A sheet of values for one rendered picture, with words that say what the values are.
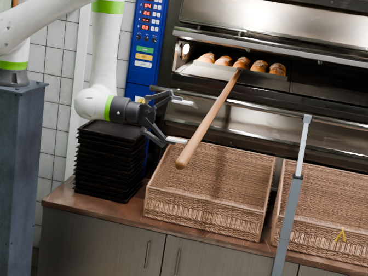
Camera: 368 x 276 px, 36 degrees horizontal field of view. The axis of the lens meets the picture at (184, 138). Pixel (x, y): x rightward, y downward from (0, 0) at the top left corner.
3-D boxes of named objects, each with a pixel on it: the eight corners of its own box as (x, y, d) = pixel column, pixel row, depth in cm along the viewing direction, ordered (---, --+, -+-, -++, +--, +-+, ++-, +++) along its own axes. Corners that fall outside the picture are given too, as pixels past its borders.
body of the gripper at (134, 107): (133, 97, 196) (159, 102, 195) (130, 120, 198) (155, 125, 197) (127, 102, 189) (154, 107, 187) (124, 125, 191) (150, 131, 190)
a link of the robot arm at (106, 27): (86, 11, 194) (117, 15, 193) (97, 10, 205) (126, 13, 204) (81, 112, 205) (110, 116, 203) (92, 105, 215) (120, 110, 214)
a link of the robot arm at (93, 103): (67, 119, 193) (70, 88, 189) (80, 111, 204) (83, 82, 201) (106, 127, 191) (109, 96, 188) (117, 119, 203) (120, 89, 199)
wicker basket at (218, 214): (165, 183, 305) (172, 134, 297) (267, 205, 296) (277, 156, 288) (139, 217, 259) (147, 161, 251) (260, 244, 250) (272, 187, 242)
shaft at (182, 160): (183, 172, 152) (185, 161, 151) (173, 170, 152) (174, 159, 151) (240, 75, 314) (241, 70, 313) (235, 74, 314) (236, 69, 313)
